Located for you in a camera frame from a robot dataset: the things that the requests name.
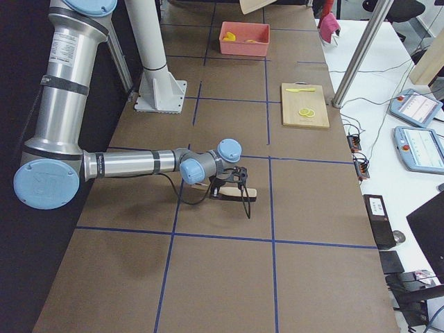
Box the upper teach pendant tablet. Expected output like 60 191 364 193
389 89 443 128

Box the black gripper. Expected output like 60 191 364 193
210 166 248 194

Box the lower orange connector block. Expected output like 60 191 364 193
353 153 370 181

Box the wooden cutting board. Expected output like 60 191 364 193
281 83 330 129

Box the beige hand brush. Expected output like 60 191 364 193
210 186 257 202

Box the pink cloth on stand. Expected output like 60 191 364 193
318 12 341 44

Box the beige plastic dustpan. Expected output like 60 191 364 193
239 0 276 15

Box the teach pendant tablet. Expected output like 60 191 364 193
393 126 443 175
389 89 443 128

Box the upper orange connector block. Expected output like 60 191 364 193
347 134 361 153

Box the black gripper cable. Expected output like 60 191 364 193
162 169 253 220

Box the yellow plastic knife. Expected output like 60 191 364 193
285 87 316 92

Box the yellow toy potato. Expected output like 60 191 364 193
223 31 237 42

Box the orange connector block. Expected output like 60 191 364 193
347 134 361 153
353 153 370 181

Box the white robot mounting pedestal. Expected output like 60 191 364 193
125 0 187 114

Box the lower teach pendant tablet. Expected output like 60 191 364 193
393 126 443 175

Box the black box with label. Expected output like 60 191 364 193
363 194 396 250

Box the pink plastic bin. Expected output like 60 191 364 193
219 22 271 57

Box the aluminium frame post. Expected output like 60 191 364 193
332 0 394 108

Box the black monitor corner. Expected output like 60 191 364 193
407 192 444 284

